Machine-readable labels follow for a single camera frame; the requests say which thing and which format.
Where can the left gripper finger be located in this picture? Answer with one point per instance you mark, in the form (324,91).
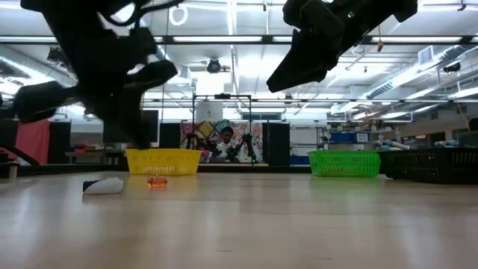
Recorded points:
(125,123)
(140,119)

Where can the white ghost figure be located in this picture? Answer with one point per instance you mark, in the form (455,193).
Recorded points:
(108,186)

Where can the black plastic basket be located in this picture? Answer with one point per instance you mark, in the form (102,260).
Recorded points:
(429,166)

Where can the silver metal post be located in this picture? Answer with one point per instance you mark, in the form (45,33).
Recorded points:
(13,172)

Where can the white board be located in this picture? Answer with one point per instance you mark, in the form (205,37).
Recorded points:
(209,112)

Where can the black table edge rail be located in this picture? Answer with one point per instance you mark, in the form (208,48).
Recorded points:
(242,169)

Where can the blue storage bin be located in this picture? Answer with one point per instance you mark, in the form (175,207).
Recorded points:
(343,137)

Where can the small background robot arm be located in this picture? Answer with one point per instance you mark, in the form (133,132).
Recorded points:
(248,143)

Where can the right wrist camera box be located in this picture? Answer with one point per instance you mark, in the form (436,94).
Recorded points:
(317,18)

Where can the black computer monitor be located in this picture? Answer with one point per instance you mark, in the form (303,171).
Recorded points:
(152,127)

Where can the white ceiling vent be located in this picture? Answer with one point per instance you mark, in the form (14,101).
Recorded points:
(425,55)

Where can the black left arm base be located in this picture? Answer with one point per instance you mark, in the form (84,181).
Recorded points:
(22,153)

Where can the yellow plastic basket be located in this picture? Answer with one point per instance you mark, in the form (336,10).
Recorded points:
(164,161)

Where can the cluttered background desk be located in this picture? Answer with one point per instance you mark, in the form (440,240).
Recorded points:
(89,153)

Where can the person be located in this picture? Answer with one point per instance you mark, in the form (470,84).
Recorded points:
(226,147)

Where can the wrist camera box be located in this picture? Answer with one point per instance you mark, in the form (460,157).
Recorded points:
(138,43)
(317,18)

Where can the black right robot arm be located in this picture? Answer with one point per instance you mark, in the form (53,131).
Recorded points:
(392,9)

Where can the white tube bundle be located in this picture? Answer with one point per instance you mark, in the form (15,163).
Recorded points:
(392,144)

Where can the red hanging cloth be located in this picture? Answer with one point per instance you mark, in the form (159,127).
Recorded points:
(33,145)

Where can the orange translucent pumpkin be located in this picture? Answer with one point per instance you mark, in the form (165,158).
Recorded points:
(157,182)

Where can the colourful patchwork quilt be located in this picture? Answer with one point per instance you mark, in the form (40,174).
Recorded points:
(205,130)

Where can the black ceiling camera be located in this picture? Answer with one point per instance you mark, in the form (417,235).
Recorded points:
(452,67)
(56,56)
(213,66)

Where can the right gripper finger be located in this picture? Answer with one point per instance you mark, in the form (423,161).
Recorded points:
(298,60)
(317,73)

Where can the blue box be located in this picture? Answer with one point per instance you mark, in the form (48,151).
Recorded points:
(300,160)

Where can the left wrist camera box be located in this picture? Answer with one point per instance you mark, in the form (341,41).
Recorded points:
(138,43)

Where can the black overhead beam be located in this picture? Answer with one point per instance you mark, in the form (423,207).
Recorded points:
(224,39)

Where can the black room panel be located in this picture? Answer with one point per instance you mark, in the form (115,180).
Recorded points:
(170,134)
(59,142)
(276,145)

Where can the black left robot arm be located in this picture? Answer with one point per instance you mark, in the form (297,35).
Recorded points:
(63,15)

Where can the green plastic basket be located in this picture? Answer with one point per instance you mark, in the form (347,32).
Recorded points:
(343,164)

